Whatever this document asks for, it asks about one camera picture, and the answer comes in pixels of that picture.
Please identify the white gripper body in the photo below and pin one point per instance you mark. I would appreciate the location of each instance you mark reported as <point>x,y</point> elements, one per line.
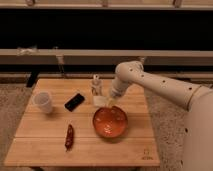
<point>118,88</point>

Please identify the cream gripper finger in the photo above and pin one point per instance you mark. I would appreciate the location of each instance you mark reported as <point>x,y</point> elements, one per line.
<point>110,102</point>

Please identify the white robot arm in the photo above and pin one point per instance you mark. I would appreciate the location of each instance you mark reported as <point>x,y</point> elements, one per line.
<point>196,99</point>

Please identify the orange ceramic bowl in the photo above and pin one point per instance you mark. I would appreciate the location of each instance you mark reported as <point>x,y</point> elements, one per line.
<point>110,122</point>

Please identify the small clear bottle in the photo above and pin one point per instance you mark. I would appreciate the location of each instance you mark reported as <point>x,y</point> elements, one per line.
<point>96,86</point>

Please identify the black rectangular device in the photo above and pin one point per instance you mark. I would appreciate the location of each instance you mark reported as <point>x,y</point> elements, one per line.
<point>74,102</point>

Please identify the dried red chili pepper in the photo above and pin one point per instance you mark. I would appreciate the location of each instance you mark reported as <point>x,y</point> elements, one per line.
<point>69,137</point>

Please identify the white plastic cup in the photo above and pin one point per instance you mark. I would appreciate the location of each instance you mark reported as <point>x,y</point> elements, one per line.
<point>43,101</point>

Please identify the wooden table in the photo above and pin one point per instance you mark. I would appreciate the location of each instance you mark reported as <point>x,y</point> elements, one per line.
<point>40,138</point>

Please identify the grey metal rail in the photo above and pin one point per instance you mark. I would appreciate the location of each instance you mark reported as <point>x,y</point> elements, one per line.
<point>33,56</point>

